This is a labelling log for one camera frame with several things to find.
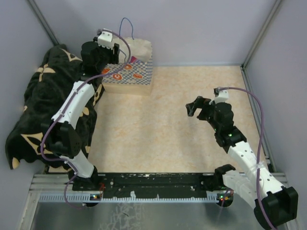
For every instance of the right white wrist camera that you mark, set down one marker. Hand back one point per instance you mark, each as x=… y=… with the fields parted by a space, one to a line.
x=221 y=95

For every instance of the blue checkered paper bag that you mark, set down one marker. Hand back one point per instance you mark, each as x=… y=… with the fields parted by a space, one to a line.
x=134 y=72

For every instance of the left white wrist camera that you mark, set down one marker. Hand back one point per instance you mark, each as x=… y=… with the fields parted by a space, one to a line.
x=105 y=39

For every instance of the aluminium frame rail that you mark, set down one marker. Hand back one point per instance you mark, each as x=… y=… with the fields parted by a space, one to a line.
x=60 y=178

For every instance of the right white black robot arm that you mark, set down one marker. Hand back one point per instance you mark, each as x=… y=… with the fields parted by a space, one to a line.
x=273 y=204

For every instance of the black floral blanket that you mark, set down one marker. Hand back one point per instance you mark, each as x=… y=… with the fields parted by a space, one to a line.
x=46 y=92

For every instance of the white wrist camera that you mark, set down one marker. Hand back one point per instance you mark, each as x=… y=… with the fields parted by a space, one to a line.
x=105 y=39
x=221 y=95

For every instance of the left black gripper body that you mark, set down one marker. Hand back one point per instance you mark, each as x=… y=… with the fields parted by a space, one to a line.
x=109 y=56

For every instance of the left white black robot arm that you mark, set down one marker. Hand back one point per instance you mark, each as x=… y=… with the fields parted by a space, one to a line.
x=61 y=141

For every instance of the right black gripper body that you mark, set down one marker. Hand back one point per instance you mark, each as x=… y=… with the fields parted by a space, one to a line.
x=206 y=113

